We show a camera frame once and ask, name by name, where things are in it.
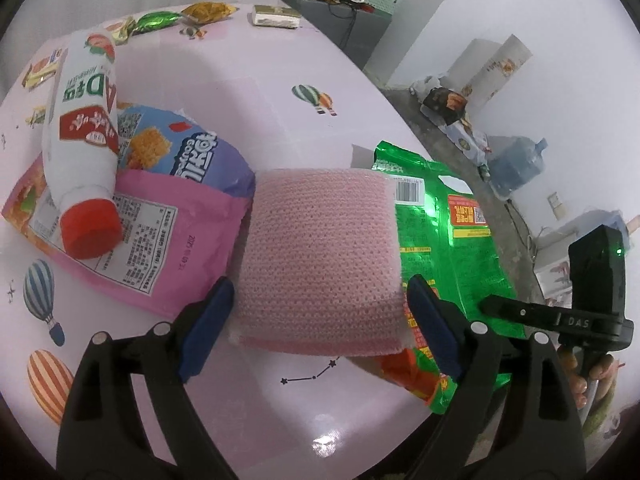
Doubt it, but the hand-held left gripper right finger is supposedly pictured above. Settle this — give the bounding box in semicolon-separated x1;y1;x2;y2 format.
406;274;587;480

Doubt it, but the gold and white packet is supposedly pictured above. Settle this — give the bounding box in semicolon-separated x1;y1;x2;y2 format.
250;4;302;30

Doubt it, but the dark box with orange print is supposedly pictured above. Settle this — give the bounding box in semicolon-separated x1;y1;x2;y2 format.
422;87;468;126

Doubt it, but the flat white printed box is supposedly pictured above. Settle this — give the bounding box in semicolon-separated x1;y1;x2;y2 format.
442;117;493;166

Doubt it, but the green snack bag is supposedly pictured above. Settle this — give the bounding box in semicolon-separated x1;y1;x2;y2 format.
370;140;528;415

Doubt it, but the yellow snack wrapper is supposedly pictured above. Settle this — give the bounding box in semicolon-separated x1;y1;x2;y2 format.
181;1;238;25

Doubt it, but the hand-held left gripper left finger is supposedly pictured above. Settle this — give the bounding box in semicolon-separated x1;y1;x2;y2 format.
56;276;236;480

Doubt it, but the purple snack bag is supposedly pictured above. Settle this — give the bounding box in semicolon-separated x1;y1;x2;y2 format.
115;104;257;196

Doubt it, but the large water jug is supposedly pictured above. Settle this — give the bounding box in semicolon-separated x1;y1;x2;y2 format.
487;135;548;196

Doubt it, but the person's right hand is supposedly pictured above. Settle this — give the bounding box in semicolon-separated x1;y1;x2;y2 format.
557;346;618;410

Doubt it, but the green foil candy wrapper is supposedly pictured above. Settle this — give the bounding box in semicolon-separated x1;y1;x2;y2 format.
131;10;187;36

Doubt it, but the white plastic bag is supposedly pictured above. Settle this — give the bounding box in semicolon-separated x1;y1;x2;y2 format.
410;75;443;96

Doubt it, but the white bottle with red cap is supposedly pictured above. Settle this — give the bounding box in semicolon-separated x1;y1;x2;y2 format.
41;30;124;260

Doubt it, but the pink mesh sponge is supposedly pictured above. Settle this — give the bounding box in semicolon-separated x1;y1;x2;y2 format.
229;167;408;358

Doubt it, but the pink snack bag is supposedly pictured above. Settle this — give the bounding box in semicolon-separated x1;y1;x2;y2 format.
1;152;256;317

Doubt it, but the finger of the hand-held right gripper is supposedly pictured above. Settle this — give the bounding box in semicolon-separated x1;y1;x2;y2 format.
480;294;574;334

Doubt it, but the tall white printed box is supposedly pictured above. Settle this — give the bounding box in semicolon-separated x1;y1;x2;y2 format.
445;34;533;111

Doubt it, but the grey cabinet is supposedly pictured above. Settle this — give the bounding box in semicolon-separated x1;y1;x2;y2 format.
279;0;393;71

